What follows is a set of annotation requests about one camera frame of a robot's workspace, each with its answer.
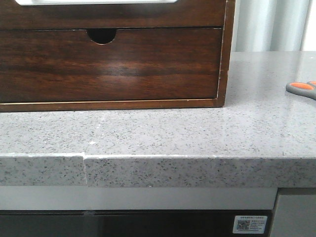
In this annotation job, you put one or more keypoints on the white window curtain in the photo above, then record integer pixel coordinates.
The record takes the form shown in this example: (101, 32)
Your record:
(274, 25)

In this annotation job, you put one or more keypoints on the grey cabinet panel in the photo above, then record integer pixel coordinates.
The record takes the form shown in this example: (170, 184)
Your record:
(294, 213)

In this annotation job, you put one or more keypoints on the white QR code sticker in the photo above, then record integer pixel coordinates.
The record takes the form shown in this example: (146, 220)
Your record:
(249, 224)

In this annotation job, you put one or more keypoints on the grey orange handled scissors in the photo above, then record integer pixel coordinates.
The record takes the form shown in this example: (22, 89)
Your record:
(302, 89)

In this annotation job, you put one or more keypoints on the dark wooden drawer cabinet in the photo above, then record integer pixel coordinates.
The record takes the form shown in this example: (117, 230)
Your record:
(104, 36)

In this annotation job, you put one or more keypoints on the wooden drawer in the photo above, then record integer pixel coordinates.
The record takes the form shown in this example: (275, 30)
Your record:
(182, 13)
(138, 64)

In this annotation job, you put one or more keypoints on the black glass oven door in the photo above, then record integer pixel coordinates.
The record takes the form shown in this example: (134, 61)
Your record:
(125, 223)

